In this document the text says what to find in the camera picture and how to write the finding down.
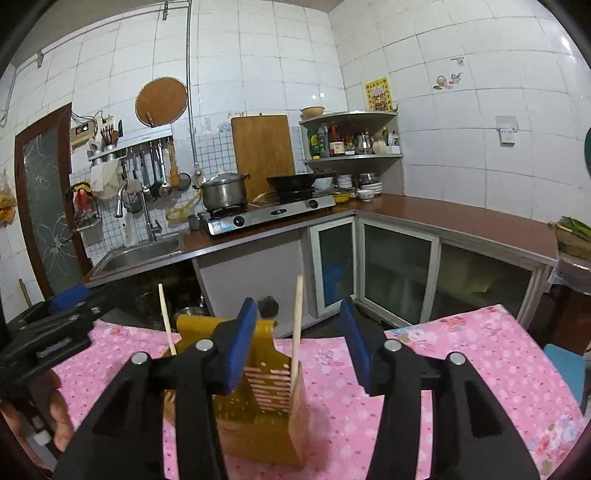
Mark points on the white electrical box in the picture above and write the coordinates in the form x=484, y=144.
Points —
x=83, y=134

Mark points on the steel wall utensil rack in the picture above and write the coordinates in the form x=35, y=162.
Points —
x=131, y=146

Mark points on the steel cooking pot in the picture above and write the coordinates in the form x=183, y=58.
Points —
x=224, y=194

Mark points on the steel corner shelf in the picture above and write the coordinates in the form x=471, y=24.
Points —
x=351, y=117

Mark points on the fruit wall sticker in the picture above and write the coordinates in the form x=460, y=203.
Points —
x=447, y=81

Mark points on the white wall pipe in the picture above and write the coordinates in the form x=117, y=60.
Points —
x=188, y=92

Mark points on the round wooden board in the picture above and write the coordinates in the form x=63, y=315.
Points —
x=161, y=101

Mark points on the blue stool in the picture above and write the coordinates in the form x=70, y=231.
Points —
x=565, y=369

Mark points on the cream bowl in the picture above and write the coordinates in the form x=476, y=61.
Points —
x=313, y=112

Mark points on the green vegetables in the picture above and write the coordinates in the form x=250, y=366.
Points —
x=577, y=226

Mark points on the dark sauce bottle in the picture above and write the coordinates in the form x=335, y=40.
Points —
x=324, y=141

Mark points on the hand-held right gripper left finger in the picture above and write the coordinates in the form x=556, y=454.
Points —
x=242, y=344

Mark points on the white wall socket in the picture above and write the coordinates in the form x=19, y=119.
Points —
x=507, y=130

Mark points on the steel gas stove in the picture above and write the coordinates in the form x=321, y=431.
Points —
x=272, y=213

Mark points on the wide glass cabinet door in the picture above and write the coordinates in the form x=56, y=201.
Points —
x=397, y=272

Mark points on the yellow perforated utensil holder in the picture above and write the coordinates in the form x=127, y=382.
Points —
x=268, y=420

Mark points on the green bottle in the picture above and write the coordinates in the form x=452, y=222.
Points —
x=314, y=145

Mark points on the pink floral tablecloth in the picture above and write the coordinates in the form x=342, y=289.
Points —
x=461, y=360

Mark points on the black wok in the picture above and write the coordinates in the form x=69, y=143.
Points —
x=295, y=182

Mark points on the person's left hand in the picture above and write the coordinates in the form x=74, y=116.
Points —
x=60, y=410

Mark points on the dark green round object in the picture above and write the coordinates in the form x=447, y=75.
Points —
x=588, y=152

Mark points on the steel kettle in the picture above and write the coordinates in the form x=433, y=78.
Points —
x=364, y=144

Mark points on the yellow wall poster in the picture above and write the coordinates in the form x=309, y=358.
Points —
x=378, y=93

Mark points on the wooden chopstick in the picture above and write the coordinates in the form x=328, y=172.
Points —
x=297, y=332
x=167, y=323

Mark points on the stainless steel sink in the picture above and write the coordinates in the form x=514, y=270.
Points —
x=138, y=256

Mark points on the stack of white bowls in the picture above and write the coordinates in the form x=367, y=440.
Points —
x=369, y=190

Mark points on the white hanging cloth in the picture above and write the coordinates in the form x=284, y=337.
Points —
x=105, y=180

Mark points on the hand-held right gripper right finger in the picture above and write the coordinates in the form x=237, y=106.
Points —
x=358, y=353

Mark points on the rectangular wooden cutting board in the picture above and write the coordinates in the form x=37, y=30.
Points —
x=263, y=147

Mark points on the wooden hanging spatula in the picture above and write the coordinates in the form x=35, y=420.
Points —
x=173, y=173

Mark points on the brown frosted glass door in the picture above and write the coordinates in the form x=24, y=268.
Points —
x=51, y=198

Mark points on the small steel cup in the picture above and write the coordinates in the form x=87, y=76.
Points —
x=195, y=222

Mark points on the steel basin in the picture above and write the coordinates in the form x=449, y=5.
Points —
x=187, y=314

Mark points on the chrome faucet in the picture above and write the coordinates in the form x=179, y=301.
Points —
x=148, y=221

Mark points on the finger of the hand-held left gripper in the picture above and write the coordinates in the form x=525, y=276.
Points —
x=69, y=295

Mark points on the narrow glass cabinet door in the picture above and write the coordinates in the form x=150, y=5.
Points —
x=334, y=263

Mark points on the black hanging ladle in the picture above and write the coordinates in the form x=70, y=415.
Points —
x=154, y=184

